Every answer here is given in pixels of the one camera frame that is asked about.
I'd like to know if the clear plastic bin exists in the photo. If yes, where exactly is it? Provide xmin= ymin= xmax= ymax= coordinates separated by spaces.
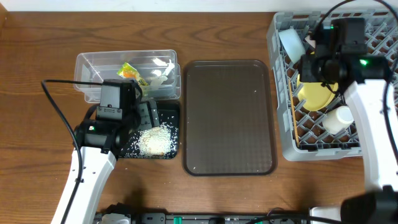
xmin=74 ymin=49 xmax=181 ymax=103

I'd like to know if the clear plastic wrapper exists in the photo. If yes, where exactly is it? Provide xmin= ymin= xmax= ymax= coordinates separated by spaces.
xmin=150 ymin=58 xmax=175 ymax=88

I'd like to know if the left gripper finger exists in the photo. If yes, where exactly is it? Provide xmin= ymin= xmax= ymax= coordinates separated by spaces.
xmin=148 ymin=100 xmax=160 ymax=128
xmin=138 ymin=102 xmax=151 ymax=130

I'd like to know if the wooden chopstick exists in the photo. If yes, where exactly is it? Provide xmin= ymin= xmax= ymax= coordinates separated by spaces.
xmin=288 ymin=79 xmax=300 ymax=147

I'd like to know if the yellow plate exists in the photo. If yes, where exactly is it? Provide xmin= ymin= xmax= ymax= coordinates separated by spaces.
xmin=296 ymin=75 xmax=338 ymax=111

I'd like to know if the brown serving tray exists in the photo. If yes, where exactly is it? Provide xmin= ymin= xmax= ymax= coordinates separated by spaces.
xmin=183 ymin=60 xmax=277 ymax=177

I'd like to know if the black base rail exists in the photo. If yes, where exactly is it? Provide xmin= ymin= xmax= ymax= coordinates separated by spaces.
xmin=92 ymin=203 xmax=291 ymax=224

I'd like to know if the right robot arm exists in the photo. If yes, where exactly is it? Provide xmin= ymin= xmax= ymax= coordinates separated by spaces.
xmin=298 ymin=18 xmax=397 ymax=223

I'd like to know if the white cup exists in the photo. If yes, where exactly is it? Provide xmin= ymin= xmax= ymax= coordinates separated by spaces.
xmin=322 ymin=106 xmax=354 ymax=134

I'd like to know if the spilled rice pile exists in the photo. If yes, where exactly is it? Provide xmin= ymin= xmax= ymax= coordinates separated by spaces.
xmin=121 ymin=114 xmax=179 ymax=159

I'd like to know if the green orange snack wrapper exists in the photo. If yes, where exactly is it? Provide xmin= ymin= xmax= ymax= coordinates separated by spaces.
xmin=117 ymin=62 xmax=149 ymax=86

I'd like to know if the grey dishwasher rack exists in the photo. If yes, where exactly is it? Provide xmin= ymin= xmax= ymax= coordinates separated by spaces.
xmin=267 ymin=9 xmax=397 ymax=161

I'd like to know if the light blue bowl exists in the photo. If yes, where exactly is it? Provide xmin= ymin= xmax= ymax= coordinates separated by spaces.
xmin=279 ymin=29 xmax=305 ymax=63

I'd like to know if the black tray bin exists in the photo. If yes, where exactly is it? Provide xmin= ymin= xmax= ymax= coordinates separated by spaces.
xmin=118 ymin=100 xmax=181 ymax=160

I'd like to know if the white pink bowl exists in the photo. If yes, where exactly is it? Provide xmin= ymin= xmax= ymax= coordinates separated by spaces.
xmin=305 ymin=35 xmax=316 ymax=50

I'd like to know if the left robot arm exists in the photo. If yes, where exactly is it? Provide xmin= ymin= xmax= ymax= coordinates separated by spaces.
xmin=41 ymin=78 xmax=143 ymax=223

